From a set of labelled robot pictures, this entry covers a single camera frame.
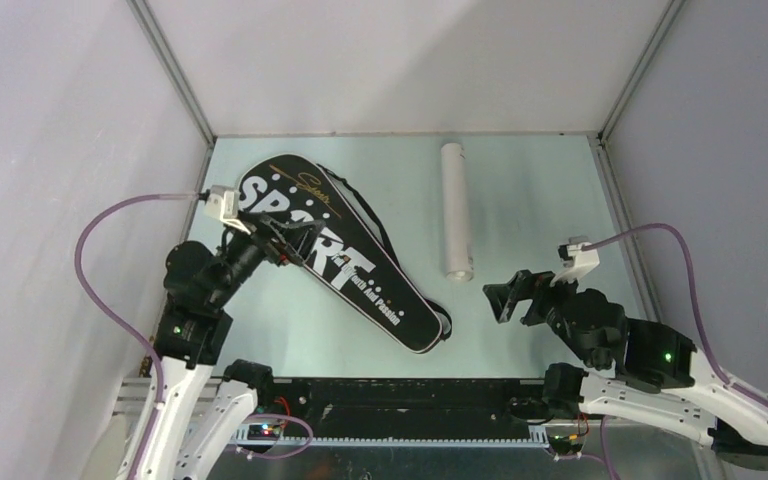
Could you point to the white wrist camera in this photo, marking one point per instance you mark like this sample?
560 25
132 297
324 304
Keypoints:
221 203
577 262

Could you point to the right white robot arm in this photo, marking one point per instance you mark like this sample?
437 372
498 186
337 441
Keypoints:
636 369

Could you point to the white slotted cable duct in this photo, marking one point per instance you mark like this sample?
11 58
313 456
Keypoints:
245 436

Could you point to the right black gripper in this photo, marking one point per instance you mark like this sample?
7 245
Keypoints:
524 285

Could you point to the black sport racket bag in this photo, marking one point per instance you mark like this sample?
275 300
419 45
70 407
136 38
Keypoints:
353 255

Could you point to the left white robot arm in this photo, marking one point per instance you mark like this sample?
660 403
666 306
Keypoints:
199 282

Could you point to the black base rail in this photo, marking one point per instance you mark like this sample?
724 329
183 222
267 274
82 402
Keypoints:
420 408

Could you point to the white shuttlecock tube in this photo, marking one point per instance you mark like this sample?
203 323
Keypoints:
456 219

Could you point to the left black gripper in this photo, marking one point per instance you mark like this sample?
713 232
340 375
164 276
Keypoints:
300 237

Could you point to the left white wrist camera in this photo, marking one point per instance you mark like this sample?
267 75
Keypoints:
221 203

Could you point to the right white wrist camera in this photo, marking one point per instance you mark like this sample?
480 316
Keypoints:
577 262

